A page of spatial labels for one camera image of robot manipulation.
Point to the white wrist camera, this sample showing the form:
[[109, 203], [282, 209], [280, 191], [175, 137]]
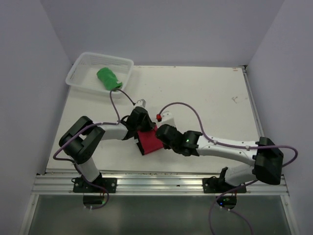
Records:
[[140, 103], [165, 117]]

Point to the green microfiber towel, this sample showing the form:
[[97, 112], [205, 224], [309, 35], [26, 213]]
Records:
[[108, 78]]

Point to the white plastic basket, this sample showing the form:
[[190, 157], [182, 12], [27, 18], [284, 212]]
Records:
[[83, 76]]

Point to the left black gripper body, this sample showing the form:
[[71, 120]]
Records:
[[142, 126]]

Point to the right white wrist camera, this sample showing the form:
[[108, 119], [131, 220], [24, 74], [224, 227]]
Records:
[[165, 117]]

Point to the aluminium mounting rail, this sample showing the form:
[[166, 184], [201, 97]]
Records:
[[133, 183]]

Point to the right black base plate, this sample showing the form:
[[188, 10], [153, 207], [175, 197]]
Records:
[[217, 185]]

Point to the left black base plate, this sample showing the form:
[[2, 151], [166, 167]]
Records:
[[81, 186]]

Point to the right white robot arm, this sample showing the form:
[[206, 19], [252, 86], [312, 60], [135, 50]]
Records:
[[260, 160]]

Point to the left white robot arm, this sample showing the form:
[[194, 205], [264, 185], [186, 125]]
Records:
[[82, 139]]

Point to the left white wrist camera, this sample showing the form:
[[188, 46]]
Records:
[[140, 103]]

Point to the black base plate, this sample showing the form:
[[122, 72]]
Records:
[[217, 185], [81, 186]]

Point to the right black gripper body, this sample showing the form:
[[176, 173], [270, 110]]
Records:
[[167, 147]]

